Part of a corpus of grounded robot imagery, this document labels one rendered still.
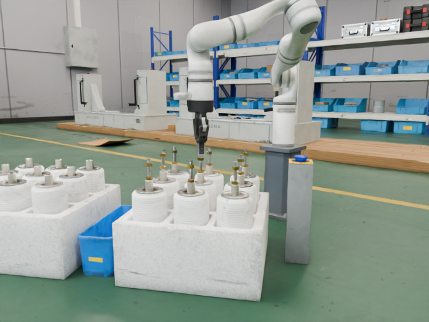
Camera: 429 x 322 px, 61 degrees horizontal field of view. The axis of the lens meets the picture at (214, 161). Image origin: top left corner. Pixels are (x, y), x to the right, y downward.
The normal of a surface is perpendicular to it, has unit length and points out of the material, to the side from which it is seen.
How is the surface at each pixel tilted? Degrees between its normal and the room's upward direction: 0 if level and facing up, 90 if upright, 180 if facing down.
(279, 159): 90
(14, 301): 0
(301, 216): 90
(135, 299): 0
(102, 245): 92
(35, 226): 90
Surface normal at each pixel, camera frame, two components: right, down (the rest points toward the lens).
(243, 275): -0.19, 0.18
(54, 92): 0.77, 0.11
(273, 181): -0.64, 0.14
